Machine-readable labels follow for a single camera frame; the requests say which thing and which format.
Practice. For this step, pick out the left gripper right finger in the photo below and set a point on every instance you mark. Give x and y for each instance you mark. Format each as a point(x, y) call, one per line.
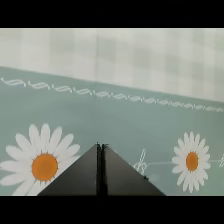
point(123, 175)

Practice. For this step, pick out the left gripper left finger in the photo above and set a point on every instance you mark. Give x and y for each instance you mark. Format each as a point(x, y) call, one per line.
point(81, 175)

